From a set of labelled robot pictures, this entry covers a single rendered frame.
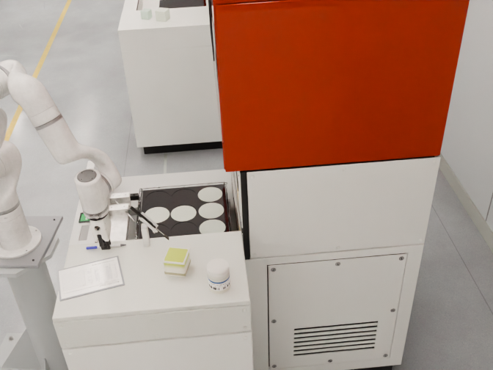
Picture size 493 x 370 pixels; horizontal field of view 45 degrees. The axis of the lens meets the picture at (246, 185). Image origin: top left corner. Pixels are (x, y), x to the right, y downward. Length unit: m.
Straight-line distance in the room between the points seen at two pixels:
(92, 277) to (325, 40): 1.08
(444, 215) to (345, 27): 2.27
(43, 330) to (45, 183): 1.77
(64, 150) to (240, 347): 0.87
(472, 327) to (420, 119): 1.50
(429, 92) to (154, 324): 1.15
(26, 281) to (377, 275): 1.40
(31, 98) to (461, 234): 2.68
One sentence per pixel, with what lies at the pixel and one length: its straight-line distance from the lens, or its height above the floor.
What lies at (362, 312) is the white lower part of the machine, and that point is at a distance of 2.57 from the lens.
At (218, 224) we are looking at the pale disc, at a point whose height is 0.90.
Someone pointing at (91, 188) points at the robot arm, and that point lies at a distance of 1.92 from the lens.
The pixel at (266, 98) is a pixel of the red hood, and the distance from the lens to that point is 1.86.
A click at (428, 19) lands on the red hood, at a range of 1.88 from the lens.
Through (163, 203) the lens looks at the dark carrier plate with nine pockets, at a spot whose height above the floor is 0.90.
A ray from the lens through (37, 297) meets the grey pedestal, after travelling 2.61.
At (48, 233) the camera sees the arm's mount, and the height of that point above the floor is 0.84.
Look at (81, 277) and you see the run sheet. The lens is 2.07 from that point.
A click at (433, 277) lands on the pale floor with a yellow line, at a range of 3.45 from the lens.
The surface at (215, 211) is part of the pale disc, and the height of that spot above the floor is 0.90.
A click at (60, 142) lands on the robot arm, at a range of 1.90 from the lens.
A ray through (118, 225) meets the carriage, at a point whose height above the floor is 0.88.
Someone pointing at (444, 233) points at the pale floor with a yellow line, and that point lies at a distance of 3.75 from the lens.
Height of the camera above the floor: 2.36
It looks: 36 degrees down
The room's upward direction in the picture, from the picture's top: 2 degrees counter-clockwise
